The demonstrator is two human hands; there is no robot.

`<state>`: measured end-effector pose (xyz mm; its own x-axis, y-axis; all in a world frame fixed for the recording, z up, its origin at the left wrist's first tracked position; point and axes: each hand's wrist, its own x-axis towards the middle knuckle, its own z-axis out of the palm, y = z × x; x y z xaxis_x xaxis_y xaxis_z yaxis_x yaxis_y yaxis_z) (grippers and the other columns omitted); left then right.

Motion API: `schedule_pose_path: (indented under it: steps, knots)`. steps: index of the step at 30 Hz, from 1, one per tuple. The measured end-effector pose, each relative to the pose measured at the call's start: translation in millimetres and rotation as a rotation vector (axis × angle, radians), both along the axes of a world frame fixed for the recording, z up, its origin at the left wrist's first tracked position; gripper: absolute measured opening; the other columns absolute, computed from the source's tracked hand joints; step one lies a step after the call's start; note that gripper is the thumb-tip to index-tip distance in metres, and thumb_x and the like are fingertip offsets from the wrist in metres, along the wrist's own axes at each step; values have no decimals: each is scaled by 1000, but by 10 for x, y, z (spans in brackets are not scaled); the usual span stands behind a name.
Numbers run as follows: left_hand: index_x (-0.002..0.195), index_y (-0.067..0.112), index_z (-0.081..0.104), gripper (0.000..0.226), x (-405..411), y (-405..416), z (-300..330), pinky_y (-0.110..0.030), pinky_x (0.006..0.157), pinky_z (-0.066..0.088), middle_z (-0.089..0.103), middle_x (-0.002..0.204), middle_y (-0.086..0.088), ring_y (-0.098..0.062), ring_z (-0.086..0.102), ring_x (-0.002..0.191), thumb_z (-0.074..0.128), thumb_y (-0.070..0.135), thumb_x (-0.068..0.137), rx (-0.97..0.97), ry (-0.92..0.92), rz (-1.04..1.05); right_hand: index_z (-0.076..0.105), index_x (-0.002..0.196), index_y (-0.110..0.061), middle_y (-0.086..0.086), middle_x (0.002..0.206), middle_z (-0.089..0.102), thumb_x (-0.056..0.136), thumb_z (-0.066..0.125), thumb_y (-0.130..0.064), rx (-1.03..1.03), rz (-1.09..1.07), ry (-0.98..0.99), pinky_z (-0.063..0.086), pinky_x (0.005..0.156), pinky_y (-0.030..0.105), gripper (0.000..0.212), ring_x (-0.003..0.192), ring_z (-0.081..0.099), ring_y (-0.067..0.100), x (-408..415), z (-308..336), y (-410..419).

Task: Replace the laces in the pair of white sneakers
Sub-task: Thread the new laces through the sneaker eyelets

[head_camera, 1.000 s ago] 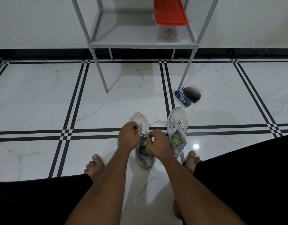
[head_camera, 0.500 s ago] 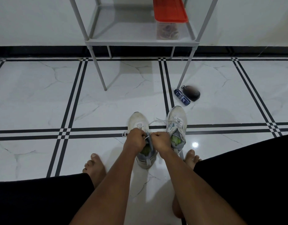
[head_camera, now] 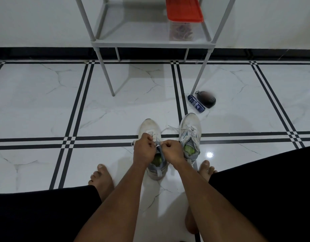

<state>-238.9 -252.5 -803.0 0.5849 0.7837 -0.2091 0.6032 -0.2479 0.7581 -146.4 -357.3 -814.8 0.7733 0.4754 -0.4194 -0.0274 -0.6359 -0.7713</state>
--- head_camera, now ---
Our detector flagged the person's left hand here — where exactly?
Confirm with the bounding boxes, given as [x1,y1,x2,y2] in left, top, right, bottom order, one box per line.
[133,132,157,167]

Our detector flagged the person's right hand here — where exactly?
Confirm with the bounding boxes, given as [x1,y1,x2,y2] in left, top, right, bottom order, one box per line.
[160,139,188,170]

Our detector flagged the grey white shoelace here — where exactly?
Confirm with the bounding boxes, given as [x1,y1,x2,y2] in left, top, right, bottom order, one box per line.
[130,132,161,149]
[161,124,201,152]

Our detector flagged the white grey sneaker shoe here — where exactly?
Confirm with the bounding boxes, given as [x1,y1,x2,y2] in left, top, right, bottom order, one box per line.
[179,113,203,165]
[138,118,168,181]

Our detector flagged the clear box with red lid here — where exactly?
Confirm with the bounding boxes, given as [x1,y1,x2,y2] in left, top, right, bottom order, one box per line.
[170,24,194,41]

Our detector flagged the clear container with red lid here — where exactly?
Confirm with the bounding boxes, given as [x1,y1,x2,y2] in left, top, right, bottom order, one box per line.
[165,0,204,42]

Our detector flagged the person's left forearm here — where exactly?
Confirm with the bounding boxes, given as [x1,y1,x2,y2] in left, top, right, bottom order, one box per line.
[74,162,148,242]

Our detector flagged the person's right forearm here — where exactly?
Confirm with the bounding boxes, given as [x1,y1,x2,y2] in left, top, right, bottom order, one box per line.
[176,162,268,242]

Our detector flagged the person's right foot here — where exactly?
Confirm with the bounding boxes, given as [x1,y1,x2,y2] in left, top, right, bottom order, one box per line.
[198,160,218,183]

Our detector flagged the person's foot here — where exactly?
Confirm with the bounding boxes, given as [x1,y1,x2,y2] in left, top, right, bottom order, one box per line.
[198,160,218,183]
[88,163,115,202]

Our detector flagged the person's left foot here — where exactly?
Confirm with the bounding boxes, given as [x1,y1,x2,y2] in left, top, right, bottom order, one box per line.
[88,163,115,202]

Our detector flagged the person's right leg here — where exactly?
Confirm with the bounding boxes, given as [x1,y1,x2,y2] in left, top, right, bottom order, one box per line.
[184,206,200,235]

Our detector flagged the grey metal shelf rack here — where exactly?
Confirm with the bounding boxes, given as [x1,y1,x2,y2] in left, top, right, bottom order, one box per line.
[74,0,238,97]

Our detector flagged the black oval polish bottle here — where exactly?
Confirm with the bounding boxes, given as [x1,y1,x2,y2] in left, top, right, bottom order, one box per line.
[195,90,217,109]

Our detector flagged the black shorts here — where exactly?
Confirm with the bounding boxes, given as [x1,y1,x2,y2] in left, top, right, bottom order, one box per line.
[0,145,310,242]

